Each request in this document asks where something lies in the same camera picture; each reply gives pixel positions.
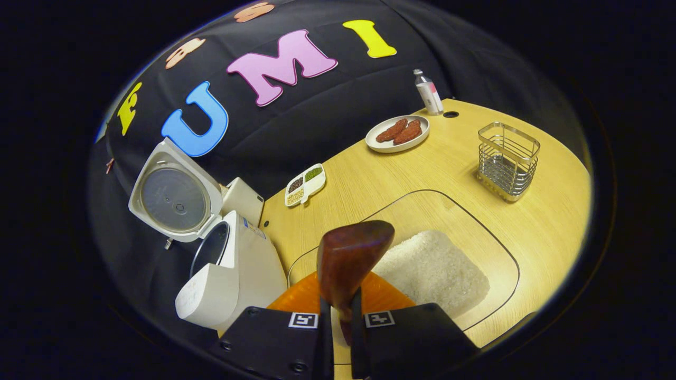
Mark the brown wooden spoon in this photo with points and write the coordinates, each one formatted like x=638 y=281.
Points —
x=348 y=258

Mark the white toaster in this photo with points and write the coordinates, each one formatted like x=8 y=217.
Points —
x=243 y=200

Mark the white rice cooker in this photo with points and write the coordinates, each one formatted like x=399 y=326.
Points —
x=248 y=274

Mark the clear plastic rice container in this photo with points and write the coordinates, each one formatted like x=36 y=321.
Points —
x=491 y=258

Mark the white divided grain dish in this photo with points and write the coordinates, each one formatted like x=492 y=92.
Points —
x=306 y=184

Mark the red sausage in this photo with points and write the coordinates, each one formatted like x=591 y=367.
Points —
x=392 y=130
x=407 y=133

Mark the reddish cloth clip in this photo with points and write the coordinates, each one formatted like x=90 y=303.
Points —
x=109 y=166

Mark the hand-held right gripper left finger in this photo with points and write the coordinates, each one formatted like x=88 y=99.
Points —
x=264 y=338

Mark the white round plate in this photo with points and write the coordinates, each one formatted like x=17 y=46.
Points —
x=377 y=143

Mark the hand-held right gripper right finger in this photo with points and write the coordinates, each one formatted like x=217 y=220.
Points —
x=412 y=338

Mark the clear bottle with pink label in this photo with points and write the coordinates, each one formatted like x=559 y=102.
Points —
x=429 y=95

